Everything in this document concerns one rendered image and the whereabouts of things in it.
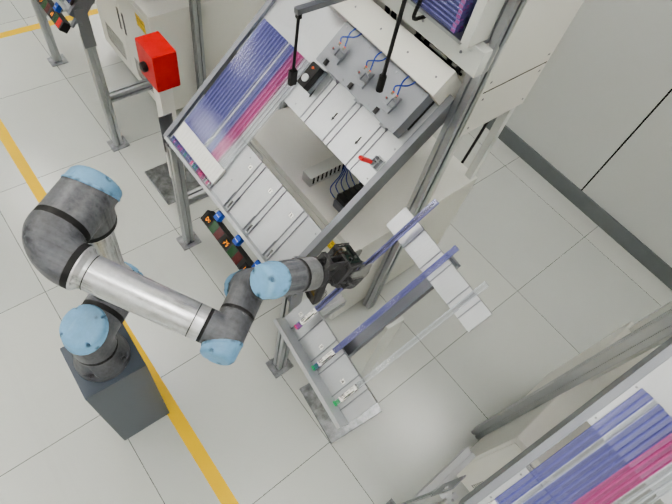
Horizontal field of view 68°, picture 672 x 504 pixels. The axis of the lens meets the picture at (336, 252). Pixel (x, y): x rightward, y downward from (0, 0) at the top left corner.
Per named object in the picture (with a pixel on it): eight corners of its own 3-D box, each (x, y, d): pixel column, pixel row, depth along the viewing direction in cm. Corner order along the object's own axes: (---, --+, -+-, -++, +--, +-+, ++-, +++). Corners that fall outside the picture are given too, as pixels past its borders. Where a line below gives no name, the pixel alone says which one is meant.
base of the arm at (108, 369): (87, 392, 139) (78, 381, 131) (66, 349, 145) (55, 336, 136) (139, 363, 146) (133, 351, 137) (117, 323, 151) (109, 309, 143)
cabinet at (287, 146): (328, 326, 221) (354, 253, 170) (242, 217, 245) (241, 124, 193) (429, 258, 250) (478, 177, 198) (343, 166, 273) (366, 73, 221)
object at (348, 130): (371, 189, 144) (364, 186, 139) (245, 57, 166) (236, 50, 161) (454, 101, 135) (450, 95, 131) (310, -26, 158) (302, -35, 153)
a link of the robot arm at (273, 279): (242, 266, 102) (269, 259, 97) (281, 260, 111) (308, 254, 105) (249, 304, 102) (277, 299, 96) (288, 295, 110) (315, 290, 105)
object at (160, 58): (168, 205, 242) (140, 72, 177) (144, 173, 250) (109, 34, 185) (211, 185, 253) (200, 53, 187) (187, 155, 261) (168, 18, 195)
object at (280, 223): (284, 277, 151) (279, 276, 148) (175, 139, 173) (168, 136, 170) (326, 232, 146) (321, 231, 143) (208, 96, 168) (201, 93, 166)
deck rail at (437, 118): (290, 284, 153) (279, 284, 147) (286, 280, 154) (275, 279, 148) (459, 106, 135) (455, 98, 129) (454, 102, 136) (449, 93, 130)
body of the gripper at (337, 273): (368, 265, 116) (334, 271, 107) (347, 288, 120) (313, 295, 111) (350, 241, 118) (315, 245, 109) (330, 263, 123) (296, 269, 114)
